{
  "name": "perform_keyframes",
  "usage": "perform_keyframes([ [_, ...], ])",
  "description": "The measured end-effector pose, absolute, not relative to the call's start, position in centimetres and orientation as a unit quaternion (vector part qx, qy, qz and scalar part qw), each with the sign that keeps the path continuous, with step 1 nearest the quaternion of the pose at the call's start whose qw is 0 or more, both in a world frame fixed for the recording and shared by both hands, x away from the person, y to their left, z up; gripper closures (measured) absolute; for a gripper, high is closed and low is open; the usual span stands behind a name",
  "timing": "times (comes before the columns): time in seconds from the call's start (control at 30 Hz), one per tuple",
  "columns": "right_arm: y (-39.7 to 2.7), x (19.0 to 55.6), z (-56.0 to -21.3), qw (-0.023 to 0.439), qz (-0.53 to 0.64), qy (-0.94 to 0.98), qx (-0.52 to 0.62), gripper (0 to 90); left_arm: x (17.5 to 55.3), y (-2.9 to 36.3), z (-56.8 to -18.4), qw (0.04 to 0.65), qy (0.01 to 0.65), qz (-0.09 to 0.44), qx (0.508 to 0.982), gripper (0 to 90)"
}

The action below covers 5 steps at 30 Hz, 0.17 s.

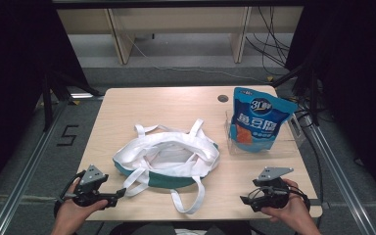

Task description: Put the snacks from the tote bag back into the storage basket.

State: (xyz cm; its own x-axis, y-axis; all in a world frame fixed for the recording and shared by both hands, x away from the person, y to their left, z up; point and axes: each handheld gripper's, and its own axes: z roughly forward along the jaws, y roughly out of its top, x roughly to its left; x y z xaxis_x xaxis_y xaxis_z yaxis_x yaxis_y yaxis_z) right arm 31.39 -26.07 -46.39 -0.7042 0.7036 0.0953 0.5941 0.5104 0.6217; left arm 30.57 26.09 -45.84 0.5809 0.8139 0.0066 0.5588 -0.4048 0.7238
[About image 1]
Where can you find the person's left hand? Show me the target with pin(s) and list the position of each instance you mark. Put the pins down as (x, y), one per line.
(70, 215)

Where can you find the clear plastic box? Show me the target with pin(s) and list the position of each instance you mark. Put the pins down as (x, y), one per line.
(292, 143)

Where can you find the white patterned tote bag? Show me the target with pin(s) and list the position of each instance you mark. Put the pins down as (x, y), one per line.
(166, 163)

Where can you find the dark curtain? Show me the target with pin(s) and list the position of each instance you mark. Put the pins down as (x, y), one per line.
(13, 65)
(355, 81)

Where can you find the blue snack packet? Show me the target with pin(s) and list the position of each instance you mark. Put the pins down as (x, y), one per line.
(261, 124)

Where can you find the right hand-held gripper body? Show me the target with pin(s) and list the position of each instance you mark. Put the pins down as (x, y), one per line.
(272, 192)

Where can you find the person's right hand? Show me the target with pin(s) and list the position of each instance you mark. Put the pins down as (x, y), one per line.
(290, 212)

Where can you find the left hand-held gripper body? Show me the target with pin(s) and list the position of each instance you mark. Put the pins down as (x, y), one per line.
(89, 191)

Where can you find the aluminium floor rail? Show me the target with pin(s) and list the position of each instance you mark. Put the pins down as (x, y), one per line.
(29, 169)
(339, 176)

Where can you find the black metal stand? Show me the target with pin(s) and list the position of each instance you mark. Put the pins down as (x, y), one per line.
(312, 94)
(47, 101)

